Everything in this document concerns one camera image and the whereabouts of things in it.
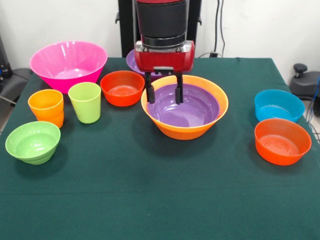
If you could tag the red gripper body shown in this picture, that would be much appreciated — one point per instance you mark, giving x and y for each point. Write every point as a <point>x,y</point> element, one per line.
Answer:
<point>162,61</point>

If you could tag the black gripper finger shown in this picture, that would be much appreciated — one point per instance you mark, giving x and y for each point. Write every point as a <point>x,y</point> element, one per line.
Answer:
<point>179,95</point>
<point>151,96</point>

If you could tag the black equipment case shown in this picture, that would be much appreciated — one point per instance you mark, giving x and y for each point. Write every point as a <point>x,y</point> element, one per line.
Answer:
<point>4,57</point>

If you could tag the small black plug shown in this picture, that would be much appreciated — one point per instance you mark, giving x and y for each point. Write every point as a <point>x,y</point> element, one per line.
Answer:
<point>213,54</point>

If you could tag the green cup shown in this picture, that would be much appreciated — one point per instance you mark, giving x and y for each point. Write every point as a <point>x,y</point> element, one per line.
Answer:
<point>86,107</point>

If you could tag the large orange bowl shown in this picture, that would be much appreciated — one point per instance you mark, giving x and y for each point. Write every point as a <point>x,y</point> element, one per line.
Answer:
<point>180,132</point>

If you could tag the grey floor stand base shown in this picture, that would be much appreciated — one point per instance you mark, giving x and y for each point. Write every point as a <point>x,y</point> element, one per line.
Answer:
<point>305,85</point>
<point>15,82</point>

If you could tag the large pink bowl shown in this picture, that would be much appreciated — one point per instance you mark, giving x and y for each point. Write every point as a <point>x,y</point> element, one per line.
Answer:
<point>67,60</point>

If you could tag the purple bowl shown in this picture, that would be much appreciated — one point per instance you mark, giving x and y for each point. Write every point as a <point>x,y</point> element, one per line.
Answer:
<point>190,110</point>
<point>130,62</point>

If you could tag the orange cup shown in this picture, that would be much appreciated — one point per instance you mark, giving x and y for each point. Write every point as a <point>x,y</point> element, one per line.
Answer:
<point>47,112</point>

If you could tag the dark green tablecloth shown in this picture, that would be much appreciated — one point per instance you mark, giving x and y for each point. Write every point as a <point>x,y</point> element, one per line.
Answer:
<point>200,187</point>

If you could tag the small green bowl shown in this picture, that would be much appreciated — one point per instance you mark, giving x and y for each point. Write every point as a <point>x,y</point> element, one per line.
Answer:
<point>32,147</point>

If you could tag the small blue bowl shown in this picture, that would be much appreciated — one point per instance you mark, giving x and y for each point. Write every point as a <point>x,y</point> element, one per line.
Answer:
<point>277,110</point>

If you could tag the small red bowl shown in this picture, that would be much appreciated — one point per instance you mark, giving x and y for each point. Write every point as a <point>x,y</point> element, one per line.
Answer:
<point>282,152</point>
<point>122,97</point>

